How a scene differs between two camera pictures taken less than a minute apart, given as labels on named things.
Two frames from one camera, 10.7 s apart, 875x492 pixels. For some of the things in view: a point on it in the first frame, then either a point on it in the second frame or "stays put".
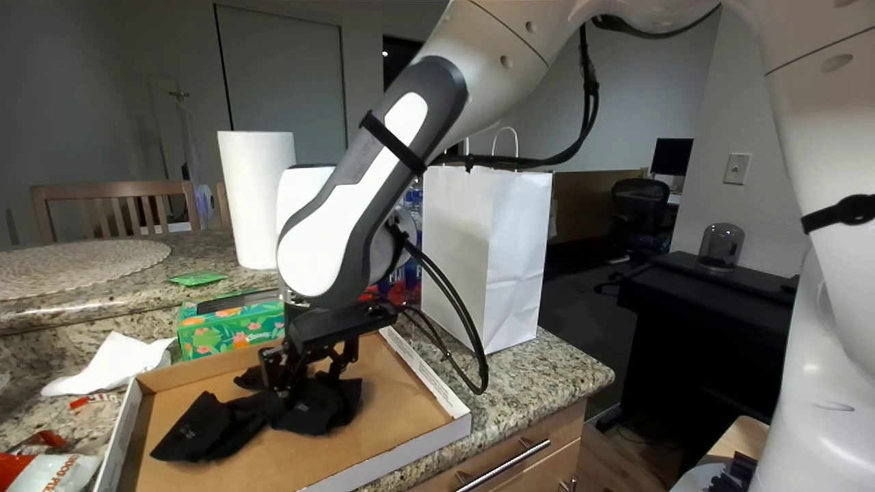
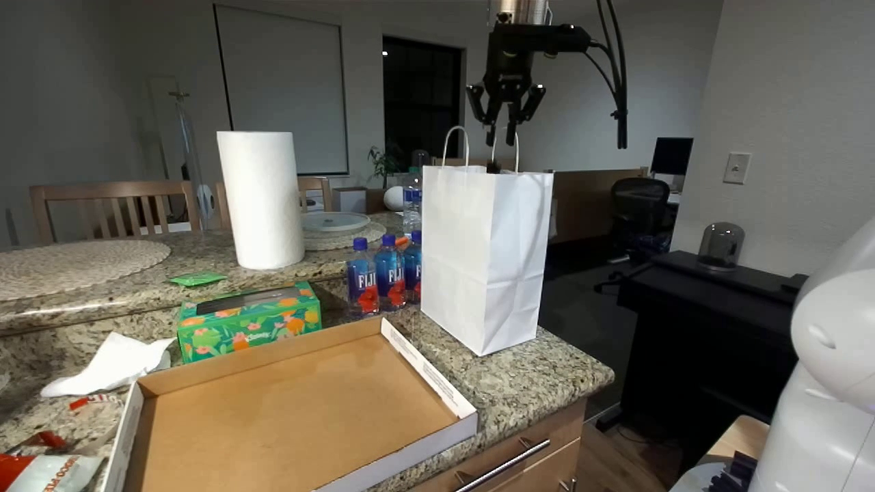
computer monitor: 671,154 stays put
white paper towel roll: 251,164 stays put
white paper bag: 491,225 stays put
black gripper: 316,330 -> 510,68
